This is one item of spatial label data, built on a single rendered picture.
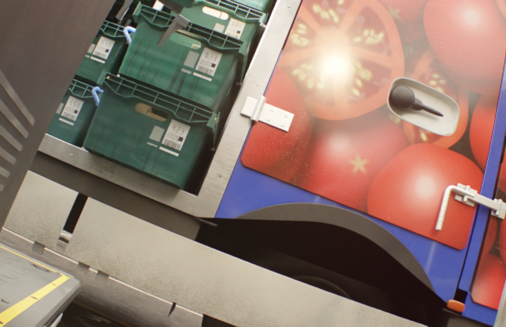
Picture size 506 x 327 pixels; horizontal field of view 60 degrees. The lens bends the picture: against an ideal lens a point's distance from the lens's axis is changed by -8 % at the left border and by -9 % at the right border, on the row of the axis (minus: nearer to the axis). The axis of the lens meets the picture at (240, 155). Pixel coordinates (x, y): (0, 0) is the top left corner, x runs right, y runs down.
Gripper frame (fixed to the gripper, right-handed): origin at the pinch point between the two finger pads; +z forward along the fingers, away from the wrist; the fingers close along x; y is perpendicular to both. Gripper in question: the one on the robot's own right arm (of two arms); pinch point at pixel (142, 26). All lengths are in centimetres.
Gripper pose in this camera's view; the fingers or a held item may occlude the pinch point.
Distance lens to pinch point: 132.2
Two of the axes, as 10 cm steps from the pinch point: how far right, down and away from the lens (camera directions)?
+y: 1.4, 2.2, -9.6
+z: -5.7, 8.1, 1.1
